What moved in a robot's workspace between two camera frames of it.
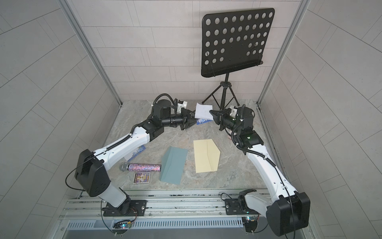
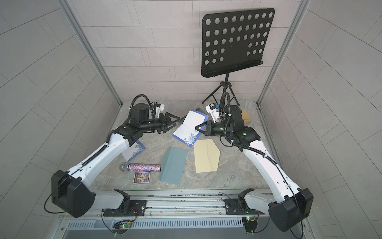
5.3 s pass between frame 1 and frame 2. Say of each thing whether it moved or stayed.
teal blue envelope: stayed
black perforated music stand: stayed
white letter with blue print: stayed
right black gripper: moved
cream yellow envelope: stayed
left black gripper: moved
